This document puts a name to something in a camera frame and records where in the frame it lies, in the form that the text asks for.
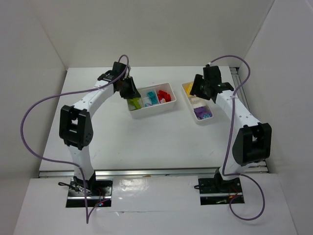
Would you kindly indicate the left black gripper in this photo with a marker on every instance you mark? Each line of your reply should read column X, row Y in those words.
column 129, row 87

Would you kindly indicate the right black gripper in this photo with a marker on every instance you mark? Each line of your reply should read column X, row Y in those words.
column 200, row 87

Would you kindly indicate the green and teal lego stack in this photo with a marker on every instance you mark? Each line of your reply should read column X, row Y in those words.
column 135, row 103

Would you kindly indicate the white small lego piece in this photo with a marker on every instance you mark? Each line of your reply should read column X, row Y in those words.
column 194, row 100

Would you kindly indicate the yellow lego brick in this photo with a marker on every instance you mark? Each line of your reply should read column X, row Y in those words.
column 188, row 88

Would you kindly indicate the purple lego brick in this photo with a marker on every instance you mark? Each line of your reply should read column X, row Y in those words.
column 200, row 112

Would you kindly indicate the teal long lego brick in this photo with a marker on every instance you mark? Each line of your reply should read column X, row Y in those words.
column 152, row 97

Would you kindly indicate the purple flower lego piece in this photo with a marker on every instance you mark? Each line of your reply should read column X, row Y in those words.
column 205, row 116

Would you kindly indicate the red lego cluster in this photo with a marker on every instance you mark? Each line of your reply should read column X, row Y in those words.
column 163, row 96

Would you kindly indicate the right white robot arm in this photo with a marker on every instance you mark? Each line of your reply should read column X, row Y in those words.
column 249, row 140

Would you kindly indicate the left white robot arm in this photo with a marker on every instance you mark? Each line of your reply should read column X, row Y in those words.
column 75, row 127

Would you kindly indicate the narrow white divided tray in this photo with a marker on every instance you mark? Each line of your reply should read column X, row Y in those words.
column 191, row 108

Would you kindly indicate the wide white divided tray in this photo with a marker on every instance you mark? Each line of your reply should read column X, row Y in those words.
column 154, row 109

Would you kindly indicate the aluminium rail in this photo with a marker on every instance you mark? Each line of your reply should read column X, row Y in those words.
column 134, row 173

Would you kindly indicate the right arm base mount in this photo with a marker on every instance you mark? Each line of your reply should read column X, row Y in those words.
column 217, row 192

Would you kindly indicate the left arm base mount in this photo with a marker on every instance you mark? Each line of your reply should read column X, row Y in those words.
column 101, row 194

